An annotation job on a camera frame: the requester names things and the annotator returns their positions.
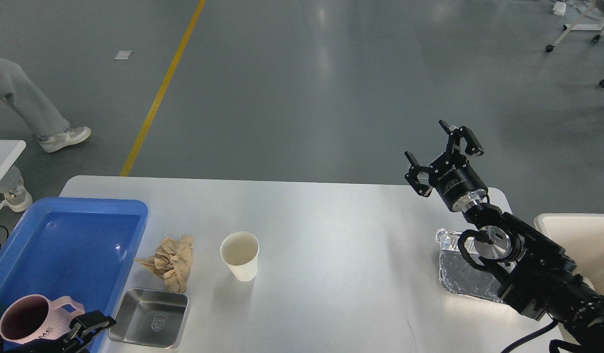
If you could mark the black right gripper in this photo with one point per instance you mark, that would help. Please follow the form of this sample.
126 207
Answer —
451 174

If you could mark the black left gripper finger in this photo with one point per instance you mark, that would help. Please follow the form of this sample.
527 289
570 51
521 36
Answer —
85 327

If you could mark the pink mug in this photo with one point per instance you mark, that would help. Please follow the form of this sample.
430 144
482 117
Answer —
36 317

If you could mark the square steel container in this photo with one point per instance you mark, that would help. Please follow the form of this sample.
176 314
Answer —
151 318

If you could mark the aluminium foil tray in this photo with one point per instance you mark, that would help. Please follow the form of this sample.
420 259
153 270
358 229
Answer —
457 276

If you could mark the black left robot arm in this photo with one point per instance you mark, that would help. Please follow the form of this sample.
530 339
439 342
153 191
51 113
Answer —
46 346

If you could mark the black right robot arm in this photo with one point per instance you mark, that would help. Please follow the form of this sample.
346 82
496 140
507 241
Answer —
534 273

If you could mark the blue plastic tray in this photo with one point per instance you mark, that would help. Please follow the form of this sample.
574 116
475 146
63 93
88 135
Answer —
77 247

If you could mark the crumpled brown paper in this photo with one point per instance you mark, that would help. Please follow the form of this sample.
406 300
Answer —
171 262

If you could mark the white bin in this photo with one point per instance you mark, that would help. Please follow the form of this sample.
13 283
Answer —
582 236

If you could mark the white paper cup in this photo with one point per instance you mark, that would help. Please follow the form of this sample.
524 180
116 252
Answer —
240 252

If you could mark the person in grey trousers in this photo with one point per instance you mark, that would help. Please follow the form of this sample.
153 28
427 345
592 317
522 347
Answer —
51 131

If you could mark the white wheeled frame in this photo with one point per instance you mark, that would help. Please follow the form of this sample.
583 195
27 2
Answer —
580 24

